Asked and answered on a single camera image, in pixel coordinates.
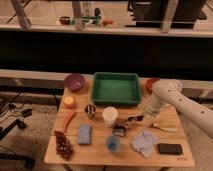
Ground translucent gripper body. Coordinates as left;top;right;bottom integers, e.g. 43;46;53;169
144;95;164;116

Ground black dish brush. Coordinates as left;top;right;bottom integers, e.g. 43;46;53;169
112;115;144;137

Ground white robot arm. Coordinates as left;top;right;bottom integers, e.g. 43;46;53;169
144;79;213;139

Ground red bowl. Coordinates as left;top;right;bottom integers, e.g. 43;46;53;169
146;78;159;94

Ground purple bowl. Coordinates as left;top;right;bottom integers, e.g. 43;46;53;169
64;73;85;92

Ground light blue cloth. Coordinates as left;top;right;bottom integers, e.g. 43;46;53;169
130;130;159;158

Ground white paper cup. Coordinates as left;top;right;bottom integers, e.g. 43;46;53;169
102;107;118;126

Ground black rectangular block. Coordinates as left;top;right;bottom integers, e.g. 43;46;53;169
157;143;182;155

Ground green plastic tray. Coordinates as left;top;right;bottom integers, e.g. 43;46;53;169
91;72;141;106

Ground blue plastic cup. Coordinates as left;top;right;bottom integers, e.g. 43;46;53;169
106;136;120;153

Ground small metal cup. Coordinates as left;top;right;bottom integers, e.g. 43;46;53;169
85;104;96;119

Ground wooden table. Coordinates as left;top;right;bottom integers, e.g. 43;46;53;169
44;76;195;167

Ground blue sponge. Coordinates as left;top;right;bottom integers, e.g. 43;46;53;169
78;124;92;145

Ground orange carrot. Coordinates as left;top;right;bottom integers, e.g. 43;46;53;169
63;111;76;133

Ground apple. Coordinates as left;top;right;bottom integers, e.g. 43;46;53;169
64;96;76;108

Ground bunch of dark grapes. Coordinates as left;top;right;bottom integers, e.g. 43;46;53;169
54;131;73;160

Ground black office chair base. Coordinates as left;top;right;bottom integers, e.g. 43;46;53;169
0;119;35;169

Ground wooden handled knife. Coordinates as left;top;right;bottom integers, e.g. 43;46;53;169
151;123;177;132

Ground black cables on floor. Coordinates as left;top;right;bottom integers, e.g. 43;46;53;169
0;91;33;126

